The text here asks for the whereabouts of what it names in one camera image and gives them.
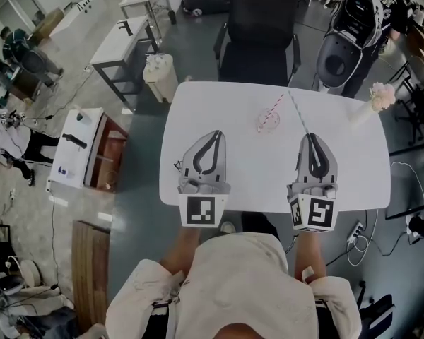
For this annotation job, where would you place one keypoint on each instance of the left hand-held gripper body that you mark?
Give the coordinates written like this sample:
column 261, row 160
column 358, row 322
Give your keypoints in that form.
column 201, row 208

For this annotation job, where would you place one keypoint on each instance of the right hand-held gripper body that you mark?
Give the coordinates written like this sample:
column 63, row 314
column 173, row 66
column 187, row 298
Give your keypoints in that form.
column 319, row 212

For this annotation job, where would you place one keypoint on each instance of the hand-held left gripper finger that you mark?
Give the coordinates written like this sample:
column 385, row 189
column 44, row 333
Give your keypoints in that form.
column 222, row 168
column 188, row 161

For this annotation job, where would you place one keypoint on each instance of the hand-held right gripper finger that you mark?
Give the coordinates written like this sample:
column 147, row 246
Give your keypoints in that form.
column 332, row 171
column 301, row 168

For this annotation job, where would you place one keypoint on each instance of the person's right forearm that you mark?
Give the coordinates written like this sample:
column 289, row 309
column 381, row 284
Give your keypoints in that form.
column 309, row 256

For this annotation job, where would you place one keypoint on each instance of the person's left forearm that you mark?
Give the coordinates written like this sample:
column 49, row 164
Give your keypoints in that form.
column 183, row 249

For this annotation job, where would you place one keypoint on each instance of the small grey cup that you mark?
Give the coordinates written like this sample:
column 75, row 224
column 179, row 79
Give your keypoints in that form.
column 83, row 118

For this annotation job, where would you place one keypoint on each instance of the black eyeglasses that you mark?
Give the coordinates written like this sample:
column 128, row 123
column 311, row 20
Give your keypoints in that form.
column 177, row 163

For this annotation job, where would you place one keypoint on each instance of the person's white shoe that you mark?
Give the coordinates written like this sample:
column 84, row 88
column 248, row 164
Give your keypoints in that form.
column 228, row 227

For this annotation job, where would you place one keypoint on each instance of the white power strip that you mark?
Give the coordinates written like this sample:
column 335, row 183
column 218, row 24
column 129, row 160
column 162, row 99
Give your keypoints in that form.
column 355, row 231

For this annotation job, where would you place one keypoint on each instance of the white vase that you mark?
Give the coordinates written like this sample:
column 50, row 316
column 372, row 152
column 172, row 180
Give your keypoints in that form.
column 362, row 115

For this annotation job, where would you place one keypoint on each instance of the cream waste bin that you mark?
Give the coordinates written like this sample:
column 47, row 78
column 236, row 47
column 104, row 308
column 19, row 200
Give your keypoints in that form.
column 162, row 80

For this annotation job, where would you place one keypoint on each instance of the person's cream shirt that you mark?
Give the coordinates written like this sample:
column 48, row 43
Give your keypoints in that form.
column 240, row 288

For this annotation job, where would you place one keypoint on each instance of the pale pink flowers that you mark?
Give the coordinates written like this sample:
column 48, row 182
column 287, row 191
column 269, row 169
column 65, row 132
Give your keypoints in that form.
column 383, row 95

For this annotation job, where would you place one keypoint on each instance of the white cabinet brown sides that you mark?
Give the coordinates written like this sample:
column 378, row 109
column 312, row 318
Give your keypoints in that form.
column 74, row 154

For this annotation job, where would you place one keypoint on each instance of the black swivel chair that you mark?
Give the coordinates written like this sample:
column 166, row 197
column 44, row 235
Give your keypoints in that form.
column 376, row 313

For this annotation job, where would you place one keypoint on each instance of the black tap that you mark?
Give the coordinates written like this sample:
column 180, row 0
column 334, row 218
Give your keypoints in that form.
column 74, row 140

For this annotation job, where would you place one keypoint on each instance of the wooden board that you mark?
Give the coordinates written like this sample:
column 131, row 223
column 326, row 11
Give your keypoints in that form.
column 90, row 277

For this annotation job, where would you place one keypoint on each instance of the black mesh office chair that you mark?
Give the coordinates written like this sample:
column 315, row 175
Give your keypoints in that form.
column 258, row 30

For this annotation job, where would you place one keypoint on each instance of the black faucet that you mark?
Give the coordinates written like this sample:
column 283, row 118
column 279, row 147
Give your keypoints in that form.
column 127, row 28

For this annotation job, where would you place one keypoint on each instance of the white bathtub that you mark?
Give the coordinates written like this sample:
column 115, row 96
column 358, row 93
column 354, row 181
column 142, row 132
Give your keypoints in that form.
column 77, row 12

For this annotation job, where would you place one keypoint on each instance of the white side table black frame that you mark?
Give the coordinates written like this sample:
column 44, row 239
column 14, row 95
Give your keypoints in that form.
column 120, row 44

